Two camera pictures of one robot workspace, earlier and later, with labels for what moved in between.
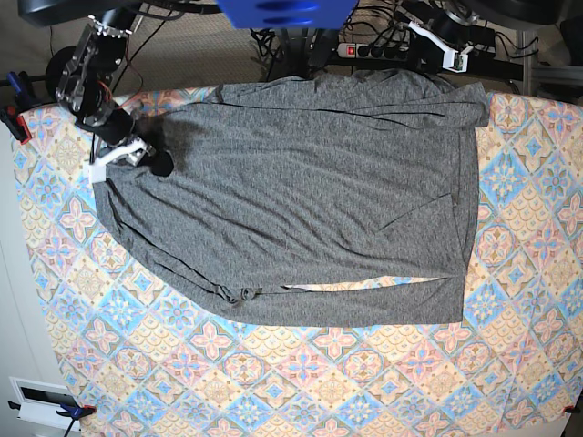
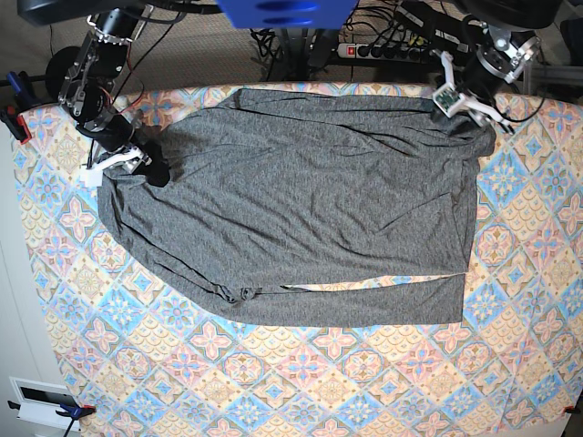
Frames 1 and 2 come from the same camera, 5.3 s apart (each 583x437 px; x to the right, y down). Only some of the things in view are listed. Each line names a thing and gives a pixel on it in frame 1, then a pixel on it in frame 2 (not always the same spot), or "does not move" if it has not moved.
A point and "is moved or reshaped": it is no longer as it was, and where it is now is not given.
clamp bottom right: [570, 409] does not move
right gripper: [451, 35] → [485, 74]
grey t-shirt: [335, 199] is moved or reshaped
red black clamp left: [13, 114] does not move
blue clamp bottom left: [73, 412] does not move
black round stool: [55, 68] does not move
